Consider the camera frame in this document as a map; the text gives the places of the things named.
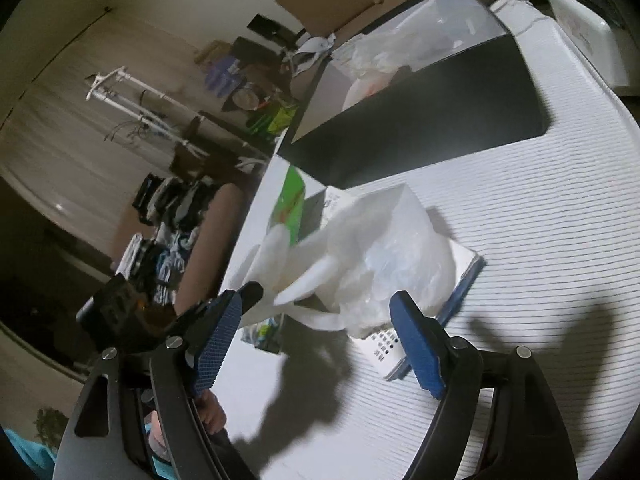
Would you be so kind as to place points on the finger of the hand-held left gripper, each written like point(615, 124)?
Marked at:
point(252, 292)

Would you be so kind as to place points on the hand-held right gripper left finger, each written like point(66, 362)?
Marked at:
point(217, 345)

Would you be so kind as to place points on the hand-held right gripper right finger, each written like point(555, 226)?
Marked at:
point(415, 345)

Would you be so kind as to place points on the white packet with blue print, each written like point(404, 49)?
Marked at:
point(385, 355)

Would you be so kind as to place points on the white plastic bag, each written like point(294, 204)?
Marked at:
point(380, 260)

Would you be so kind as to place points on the green sushi mat packet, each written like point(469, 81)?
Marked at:
point(290, 200)

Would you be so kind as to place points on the black storage box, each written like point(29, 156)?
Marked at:
point(425, 120)

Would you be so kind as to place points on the person's left hand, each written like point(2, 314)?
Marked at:
point(212, 412)

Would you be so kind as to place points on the pile of clothes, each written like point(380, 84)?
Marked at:
point(175, 230)

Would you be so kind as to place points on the person's teal shirt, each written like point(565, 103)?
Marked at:
point(25, 455)

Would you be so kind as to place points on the yellow-green bag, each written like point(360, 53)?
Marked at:
point(272, 119)

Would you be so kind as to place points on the round metal tin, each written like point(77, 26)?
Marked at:
point(245, 98)

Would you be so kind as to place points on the white pipe rack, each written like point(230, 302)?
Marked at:
point(135, 105)

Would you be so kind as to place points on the stack of blue packets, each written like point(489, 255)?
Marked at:
point(225, 75)

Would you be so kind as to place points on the white headset device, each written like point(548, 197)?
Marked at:
point(311, 52)

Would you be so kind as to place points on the black speaker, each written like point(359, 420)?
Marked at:
point(270, 27)

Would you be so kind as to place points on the clear plastic bag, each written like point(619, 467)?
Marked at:
point(400, 47)

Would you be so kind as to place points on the white appliance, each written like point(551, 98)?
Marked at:
point(585, 35)

